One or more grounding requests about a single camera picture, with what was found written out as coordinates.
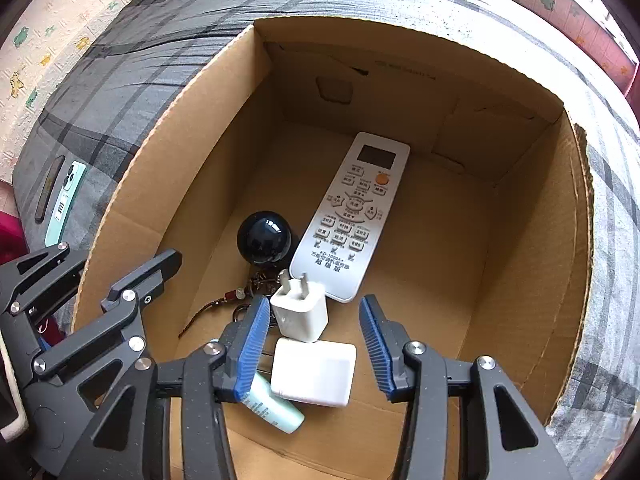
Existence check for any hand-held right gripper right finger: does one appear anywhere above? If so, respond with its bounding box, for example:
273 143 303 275
359 294 573 480

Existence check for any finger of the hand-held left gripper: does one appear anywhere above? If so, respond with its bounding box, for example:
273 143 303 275
0 241 88 317
31 248 183 388

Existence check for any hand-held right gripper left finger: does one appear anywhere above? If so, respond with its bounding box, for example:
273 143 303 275
57 294 273 480

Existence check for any small white charger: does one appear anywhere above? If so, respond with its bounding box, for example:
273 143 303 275
270 269 329 344

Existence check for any teal cosmetic tube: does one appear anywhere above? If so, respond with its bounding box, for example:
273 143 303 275
245 372 306 433

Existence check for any large white charger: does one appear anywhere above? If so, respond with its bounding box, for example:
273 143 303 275
270 337 357 408

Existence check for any metal keychain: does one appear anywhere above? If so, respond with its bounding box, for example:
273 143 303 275
179 269 281 337

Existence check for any black glossy ball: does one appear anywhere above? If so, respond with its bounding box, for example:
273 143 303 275
236 211 293 265

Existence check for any cardboard box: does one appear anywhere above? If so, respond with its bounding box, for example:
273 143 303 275
70 16 596 480

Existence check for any white remote control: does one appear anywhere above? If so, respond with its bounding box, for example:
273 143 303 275
289 131 412 304

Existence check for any red cloth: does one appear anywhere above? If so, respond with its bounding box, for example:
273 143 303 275
0 210 31 263

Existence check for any green smartphone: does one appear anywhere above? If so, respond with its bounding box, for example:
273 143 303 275
44 161 87 248

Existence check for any black smartphone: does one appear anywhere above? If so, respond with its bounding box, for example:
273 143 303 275
32 155 66 223

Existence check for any grey plaid blanket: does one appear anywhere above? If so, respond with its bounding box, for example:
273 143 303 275
10 0 640 461

